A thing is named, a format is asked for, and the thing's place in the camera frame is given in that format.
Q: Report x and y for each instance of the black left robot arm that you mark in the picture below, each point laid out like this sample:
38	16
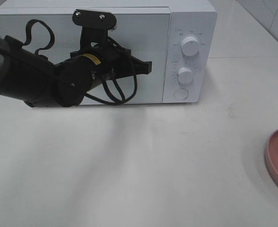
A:
37	82

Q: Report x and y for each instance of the white microwave door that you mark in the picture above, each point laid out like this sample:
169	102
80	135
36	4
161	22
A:
144	35

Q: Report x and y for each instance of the white microwave oven body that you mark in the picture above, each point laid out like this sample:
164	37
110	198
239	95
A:
197	17

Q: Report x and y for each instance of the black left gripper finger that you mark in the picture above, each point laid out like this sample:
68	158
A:
127	68

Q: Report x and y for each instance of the white round knob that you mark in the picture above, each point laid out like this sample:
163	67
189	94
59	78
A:
190	45
185	75

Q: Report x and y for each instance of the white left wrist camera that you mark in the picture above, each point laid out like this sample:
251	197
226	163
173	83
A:
95	26

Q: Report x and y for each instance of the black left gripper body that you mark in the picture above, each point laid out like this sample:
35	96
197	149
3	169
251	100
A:
100	62

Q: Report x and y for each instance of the round white door button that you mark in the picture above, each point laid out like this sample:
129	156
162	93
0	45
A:
181	94

